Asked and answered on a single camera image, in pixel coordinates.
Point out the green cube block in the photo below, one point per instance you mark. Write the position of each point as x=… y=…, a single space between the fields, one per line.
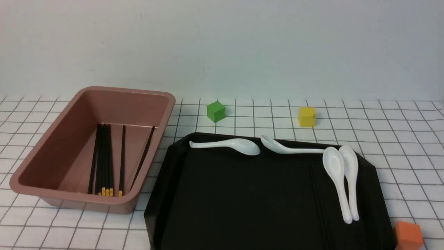
x=216 y=111

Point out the white ceramic spoon left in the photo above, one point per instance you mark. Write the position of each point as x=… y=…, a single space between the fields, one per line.
x=241 y=145

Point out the white ceramic spoon upper middle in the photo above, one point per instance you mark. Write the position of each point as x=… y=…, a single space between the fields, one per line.
x=278 y=148

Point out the black plastic tray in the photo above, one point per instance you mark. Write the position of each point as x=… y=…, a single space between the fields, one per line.
x=220 y=199

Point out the yellow cube block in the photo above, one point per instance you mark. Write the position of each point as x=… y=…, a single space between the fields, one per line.
x=307 y=117

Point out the white ceramic spoon large bowl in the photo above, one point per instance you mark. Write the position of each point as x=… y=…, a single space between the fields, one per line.
x=334 y=166

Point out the black chopstick yellow tip separate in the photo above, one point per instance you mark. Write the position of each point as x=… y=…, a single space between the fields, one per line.
x=122 y=164

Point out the pink rectangular plastic bin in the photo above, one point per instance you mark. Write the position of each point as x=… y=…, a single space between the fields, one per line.
x=57 y=169

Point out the white ceramic spoon rightmost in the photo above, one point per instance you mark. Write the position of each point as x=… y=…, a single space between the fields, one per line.
x=351 y=173

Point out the black chopstick leftmost in bin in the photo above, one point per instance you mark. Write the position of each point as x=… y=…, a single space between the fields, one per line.
x=93 y=165

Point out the orange cube block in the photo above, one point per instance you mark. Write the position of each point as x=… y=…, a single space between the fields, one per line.
x=408 y=236

